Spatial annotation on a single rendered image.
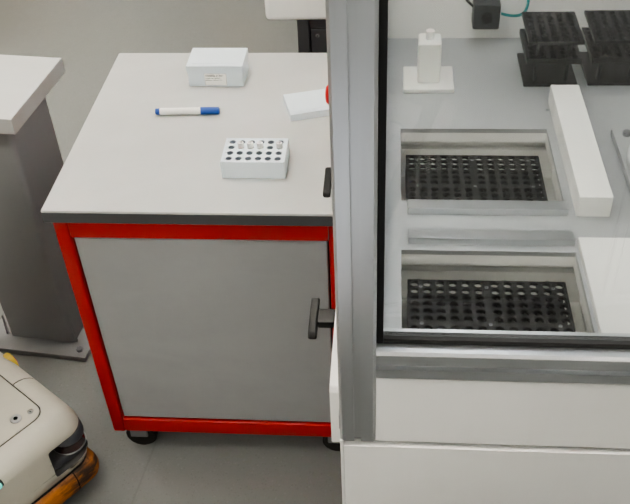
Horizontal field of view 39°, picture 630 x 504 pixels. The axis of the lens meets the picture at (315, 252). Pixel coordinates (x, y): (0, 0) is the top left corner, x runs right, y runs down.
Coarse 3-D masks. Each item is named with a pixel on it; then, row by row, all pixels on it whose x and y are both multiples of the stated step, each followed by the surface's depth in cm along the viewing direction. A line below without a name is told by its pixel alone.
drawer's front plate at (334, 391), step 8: (336, 336) 115; (336, 344) 114; (336, 352) 113; (336, 360) 112; (336, 368) 110; (336, 376) 110; (336, 384) 109; (336, 392) 108; (336, 400) 109; (336, 408) 110; (336, 416) 111; (336, 424) 112; (336, 432) 113; (336, 440) 114
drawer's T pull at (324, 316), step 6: (312, 300) 122; (318, 300) 122; (312, 306) 121; (318, 306) 122; (312, 312) 121; (318, 312) 121; (324, 312) 121; (330, 312) 121; (312, 318) 120; (318, 318) 120; (324, 318) 120; (330, 318) 120; (312, 324) 119; (318, 324) 120; (324, 324) 119; (330, 324) 119; (312, 330) 118; (312, 336) 118
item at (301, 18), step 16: (272, 0) 210; (288, 0) 210; (304, 0) 209; (320, 0) 209; (272, 16) 213; (288, 16) 212; (304, 16) 212; (320, 16) 212; (304, 32) 217; (320, 32) 217; (304, 48) 220; (320, 48) 220
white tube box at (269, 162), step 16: (256, 144) 173; (272, 144) 173; (288, 144) 175; (224, 160) 169; (240, 160) 169; (256, 160) 169; (272, 160) 169; (224, 176) 171; (240, 176) 171; (256, 176) 171; (272, 176) 170
